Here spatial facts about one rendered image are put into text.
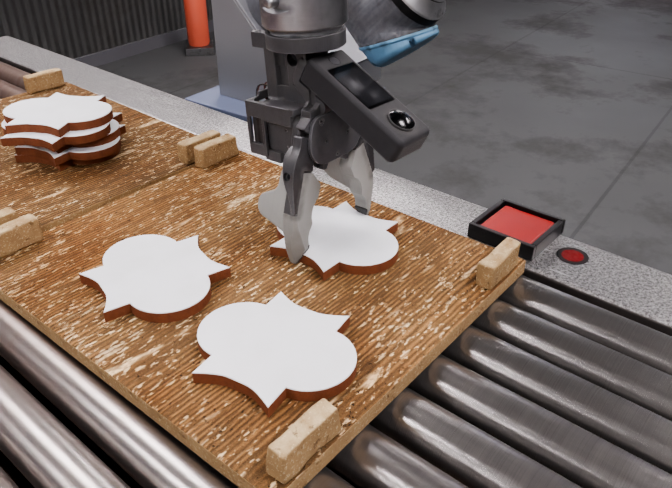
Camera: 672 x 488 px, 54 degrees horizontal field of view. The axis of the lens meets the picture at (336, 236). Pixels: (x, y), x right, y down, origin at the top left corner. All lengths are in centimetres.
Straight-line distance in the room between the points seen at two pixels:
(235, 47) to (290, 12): 65
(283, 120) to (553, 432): 34
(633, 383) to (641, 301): 12
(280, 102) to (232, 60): 61
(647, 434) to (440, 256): 24
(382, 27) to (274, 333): 61
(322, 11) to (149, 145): 41
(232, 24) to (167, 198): 50
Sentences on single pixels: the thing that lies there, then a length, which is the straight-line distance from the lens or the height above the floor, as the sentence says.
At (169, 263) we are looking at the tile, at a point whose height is 95.
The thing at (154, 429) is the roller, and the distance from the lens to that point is 52.
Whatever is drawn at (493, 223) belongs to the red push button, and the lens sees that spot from 73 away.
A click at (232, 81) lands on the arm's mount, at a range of 124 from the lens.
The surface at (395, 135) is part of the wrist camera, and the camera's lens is 54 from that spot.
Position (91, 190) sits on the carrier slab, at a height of 94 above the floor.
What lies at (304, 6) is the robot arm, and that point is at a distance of 56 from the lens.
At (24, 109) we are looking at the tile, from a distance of 92.
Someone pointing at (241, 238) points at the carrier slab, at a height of 94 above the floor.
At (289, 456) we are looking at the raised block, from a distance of 43.
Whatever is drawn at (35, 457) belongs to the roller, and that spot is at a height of 92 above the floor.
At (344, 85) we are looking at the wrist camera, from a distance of 56.
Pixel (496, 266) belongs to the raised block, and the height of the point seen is 96.
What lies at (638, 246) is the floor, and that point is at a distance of 263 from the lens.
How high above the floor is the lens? 129
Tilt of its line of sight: 32 degrees down
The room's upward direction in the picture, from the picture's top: straight up
